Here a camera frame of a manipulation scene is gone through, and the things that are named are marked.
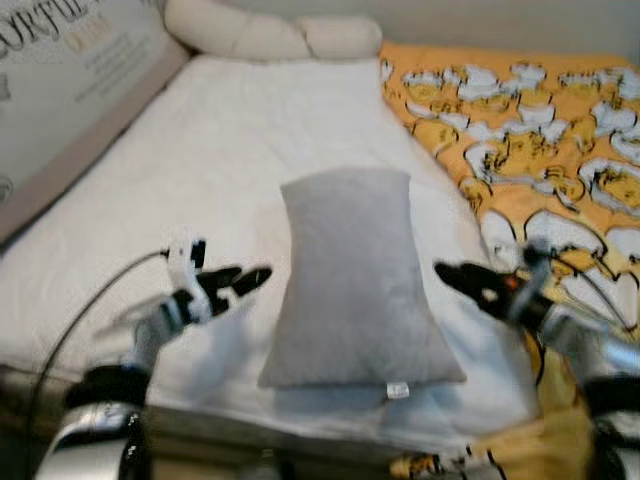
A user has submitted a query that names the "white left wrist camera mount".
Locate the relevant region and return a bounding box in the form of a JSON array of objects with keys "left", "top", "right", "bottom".
[{"left": 164, "top": 232, "right": 208, "bottom": 299}]

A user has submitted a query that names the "plain grey pillow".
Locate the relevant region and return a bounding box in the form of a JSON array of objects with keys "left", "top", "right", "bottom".
[{"left": 257, "top": 165, "right": 469, "bottom": 402}]

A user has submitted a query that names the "yellow cartoon print blanket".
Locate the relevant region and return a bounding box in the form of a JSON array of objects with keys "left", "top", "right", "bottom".
[{"left": 379, "top": 40, "right": 640, "bottom": 480}]

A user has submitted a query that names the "grey bed frame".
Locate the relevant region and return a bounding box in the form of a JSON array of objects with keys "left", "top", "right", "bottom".
[{"left": 0, "top": 362, "right": 546, "bottom": 477}]

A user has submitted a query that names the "white quilted mattress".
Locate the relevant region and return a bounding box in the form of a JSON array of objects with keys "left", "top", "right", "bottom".
[{"left": 0, "top": 53, "right": 543, "bottom": 446}]

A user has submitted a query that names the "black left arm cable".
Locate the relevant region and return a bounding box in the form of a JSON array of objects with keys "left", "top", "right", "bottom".
[{"left": 22, "top": 248, "right": 171, "bottom": 480}]

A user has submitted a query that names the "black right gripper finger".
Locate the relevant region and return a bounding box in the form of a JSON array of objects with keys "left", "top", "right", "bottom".
[
  {"left": 454, "top": 283, "right": 497, "bottom": 314},
  {"left": 432, "top": 261, "right": 484, "bottom": 288}
]

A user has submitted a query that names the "printed grey bed guard panel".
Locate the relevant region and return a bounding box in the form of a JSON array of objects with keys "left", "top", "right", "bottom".
[{"left": 0, "top": 0, "right": 193, "bottom": 247}]

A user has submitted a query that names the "beige plush bolster cushion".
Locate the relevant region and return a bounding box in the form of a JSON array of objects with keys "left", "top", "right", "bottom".
[{"left": 164, "top": 0, "right": 384, "bottom": 64}]

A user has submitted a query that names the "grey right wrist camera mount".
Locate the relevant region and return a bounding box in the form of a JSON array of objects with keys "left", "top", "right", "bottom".
[{"left": 518, "top": 238, "right": 554, "bottom": 297}]

